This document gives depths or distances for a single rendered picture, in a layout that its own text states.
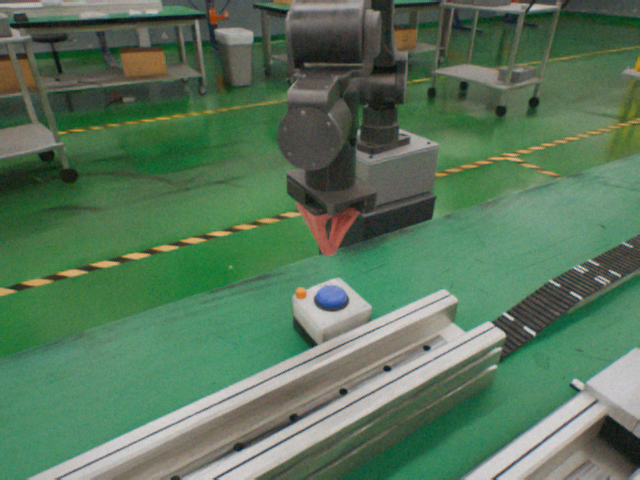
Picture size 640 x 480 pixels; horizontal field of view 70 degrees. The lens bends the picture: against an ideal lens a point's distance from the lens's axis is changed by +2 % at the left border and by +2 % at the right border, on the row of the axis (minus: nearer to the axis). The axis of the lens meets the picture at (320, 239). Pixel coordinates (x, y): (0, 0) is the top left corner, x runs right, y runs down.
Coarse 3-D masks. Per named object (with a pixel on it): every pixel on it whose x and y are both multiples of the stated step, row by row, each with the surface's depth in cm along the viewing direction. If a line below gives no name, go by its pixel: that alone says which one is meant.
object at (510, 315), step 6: (504, 312) 65; (510, 312) 65; (504, 318) 65; (510, 318) 64; (516, 318) 64; (522, 318) 64; (516, 324) 63; (522, 324) 63; (528, 324) 63; (522, 330) 63; (528, 330) 62; (534, 330) 62; (540, 330) 62
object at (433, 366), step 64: (384, 320) 54; (448, 320) 58; (256, 384) 46; (320, 384) 49; (384, 384) 46; (448, 384) 50; (128, 448) 40; (192, 448) 43; (256, 448) 40; (320, 448) 41; (384, 448) 48
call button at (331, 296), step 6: (324, 288) 61; (330, 288) 61; (336, 288) 61; (342, 288) 61; (318, 294) 60; (324, 294) 60; (330, 294) 60; (336, 294) 60; (342, 294) 60; (318, 300) 59; (324, 300) 59; (330, 300) 59; (336, 300) 59; (342, 300) 59; (324, 306) 59; (330, 306) 59; (336, 306) 59
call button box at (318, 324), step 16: (304, 304) 60; (320, 304) 59; (352, 304) 60; (368, 304) 60; (304, 320) 60; (320, 320) 57; (336, 320) 57; (352, 320) 58; (368, 320) 60; (304, 336) 62; (320, 336) 57; (336, 336) 58
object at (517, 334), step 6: (498, 318) 65; (498, 324) 64; (504, 324) 64; (510, 324) 63; (504, 330) 63; (510, 330) 63; (516, 330) 63; (510, 336) 62; (516, 336) 62; (522, 336) 62; (528, 336) 61; (522, 342) 61
